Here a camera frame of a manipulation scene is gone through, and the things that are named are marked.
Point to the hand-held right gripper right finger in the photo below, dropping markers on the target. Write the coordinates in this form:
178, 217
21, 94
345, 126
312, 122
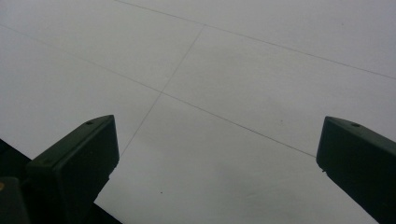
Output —
361, 161

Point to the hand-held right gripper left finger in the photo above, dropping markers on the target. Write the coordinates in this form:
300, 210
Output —
74, 161

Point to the white table cover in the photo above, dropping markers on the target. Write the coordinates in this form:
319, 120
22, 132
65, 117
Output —
236, 77

